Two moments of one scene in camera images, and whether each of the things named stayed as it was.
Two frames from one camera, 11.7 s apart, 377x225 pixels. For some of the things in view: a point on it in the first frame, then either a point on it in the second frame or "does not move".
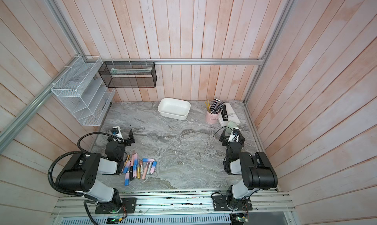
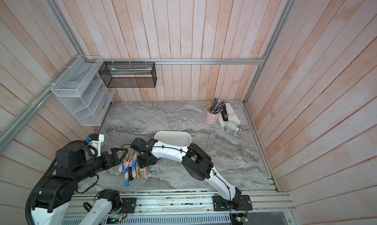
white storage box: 175,108 to 172,141
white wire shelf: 83,91 does not move
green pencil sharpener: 230,126 does not move
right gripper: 242,142 to 140,163
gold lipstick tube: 138,172 does not move
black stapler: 224,112 does not move
